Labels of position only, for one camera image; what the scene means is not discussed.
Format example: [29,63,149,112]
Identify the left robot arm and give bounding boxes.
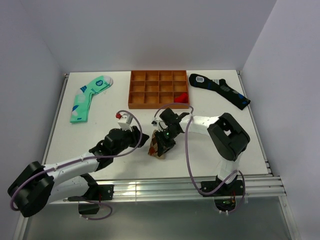
[7,126,149,218]

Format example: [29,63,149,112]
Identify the red rolled sock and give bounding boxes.
[174,92,189,104]

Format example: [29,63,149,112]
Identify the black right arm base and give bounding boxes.
[200,179,246,215]

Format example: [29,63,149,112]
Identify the brown argyle sock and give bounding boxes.
[148,130,165,160]

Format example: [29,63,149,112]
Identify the aluminium frame rail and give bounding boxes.
[48,174,287,204]

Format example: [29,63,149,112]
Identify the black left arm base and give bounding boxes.
[67,184,114,216]

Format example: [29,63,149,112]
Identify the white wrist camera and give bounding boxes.
[115,113,133,131]
[151,119,165,132]

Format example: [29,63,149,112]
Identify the mint green sock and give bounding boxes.
[69,75,114,124]

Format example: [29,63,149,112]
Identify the black blue sock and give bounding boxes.
[189,73,251,110]

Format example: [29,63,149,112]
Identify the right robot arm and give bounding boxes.
[149,107,251,195]

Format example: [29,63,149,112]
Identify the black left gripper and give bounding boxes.
[111,124,149,157]

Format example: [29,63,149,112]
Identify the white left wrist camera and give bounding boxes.
[115,113,133,131]

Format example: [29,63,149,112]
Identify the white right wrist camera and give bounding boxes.
[151,119,165,132]

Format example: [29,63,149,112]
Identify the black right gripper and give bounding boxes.
[154,127,180,157]

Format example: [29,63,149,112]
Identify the orange compartment tray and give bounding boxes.
[128,70,190,110]

